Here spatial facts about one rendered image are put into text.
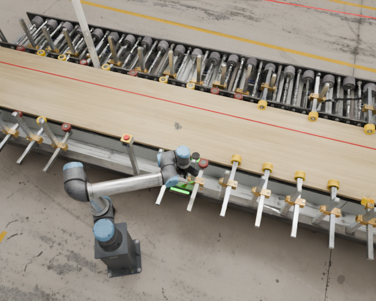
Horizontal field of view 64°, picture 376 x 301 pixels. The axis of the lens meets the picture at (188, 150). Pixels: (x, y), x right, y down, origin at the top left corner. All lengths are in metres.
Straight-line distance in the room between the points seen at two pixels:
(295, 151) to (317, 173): 0.24
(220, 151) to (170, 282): 1.32
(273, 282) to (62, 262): 1.99
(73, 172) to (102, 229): 0.60
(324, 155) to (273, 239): 1.03
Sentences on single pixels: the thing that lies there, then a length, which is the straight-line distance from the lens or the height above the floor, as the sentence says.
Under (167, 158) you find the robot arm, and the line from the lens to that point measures 1.92.
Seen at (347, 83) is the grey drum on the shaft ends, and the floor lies 0.85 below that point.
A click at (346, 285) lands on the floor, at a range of 3.36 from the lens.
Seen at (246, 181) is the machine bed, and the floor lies 0.69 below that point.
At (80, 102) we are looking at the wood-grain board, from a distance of 3.00.
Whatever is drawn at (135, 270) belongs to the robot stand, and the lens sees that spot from 3.08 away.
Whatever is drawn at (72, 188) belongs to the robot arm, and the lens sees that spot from 1.85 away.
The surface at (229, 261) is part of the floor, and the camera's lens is 3.10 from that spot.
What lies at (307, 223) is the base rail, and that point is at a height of 0.70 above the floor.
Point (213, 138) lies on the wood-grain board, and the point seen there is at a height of 0.90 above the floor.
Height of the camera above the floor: 3.00
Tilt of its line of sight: 57 degrees down
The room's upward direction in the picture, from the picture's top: straight up
